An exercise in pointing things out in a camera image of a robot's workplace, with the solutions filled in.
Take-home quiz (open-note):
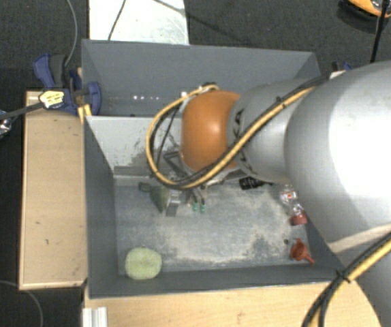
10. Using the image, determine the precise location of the red-brown funnel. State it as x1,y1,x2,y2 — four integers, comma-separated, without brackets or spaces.
290,238,316,266

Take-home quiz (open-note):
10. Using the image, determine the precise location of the clear plastic bottle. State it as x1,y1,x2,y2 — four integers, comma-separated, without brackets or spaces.
278,183,309,227

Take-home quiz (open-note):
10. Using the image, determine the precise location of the pale green ball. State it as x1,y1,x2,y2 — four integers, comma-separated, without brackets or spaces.
124,247,163,281

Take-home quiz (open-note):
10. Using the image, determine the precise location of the black cylinder on white bracket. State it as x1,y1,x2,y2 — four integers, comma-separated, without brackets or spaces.
212,168,273,191

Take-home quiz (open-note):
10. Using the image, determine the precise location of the pale wood flat board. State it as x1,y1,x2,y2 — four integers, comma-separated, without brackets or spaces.
18,90,89,291

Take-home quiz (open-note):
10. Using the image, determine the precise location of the grey metal bin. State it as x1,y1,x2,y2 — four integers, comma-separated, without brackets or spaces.
80,39,345,300

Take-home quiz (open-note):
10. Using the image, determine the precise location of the dark green flat block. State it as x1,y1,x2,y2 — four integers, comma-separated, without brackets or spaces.
138,181,171,213

